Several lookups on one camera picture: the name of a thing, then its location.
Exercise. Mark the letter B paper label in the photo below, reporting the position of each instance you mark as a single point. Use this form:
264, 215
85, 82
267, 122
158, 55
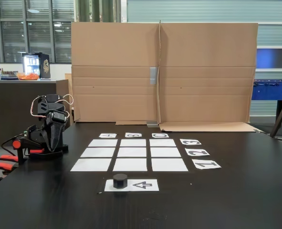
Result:
133, 135

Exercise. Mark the white square paper sheet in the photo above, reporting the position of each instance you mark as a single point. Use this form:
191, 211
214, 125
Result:
132, 152
163, 142
132, 142
169, 164
97, 152
102, 142
91, 165
130, 164
165, 152

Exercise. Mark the letter A paper label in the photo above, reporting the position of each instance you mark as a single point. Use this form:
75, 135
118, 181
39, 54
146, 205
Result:
107, 135

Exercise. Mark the brown cardboard panel with flap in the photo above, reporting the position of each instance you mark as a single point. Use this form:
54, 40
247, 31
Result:
207, 71

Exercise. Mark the blue foosball table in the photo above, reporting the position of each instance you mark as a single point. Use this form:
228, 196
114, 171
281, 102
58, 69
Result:
269, 91

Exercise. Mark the white arrow paper sheet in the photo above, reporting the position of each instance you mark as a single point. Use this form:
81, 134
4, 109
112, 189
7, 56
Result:
143, 185

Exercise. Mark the letter C paper label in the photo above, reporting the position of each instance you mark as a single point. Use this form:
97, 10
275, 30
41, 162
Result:
160, 135

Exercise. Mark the orange snack bag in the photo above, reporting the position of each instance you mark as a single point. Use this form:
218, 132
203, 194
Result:
28, 76

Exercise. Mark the black orange table clamp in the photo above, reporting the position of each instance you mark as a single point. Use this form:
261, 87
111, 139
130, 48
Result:
20, 145

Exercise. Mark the black octagonal token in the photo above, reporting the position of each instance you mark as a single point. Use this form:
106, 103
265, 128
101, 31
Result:
120, 181

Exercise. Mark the number 2 paper label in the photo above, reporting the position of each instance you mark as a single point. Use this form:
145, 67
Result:
197, 152

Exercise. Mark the number 3 paper label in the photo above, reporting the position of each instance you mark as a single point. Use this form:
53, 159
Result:
190, 142

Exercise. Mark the black mini fridge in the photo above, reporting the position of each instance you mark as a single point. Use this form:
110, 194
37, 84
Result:
44, 65

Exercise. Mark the dark brown counter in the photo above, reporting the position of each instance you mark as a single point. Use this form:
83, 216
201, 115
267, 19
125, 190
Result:
12, 107

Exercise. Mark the number 1 paper label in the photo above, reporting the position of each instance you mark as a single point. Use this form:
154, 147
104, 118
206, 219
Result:
206, 164

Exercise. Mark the grey tape strip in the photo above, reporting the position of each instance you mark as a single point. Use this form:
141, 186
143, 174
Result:
152, 124
153, 75

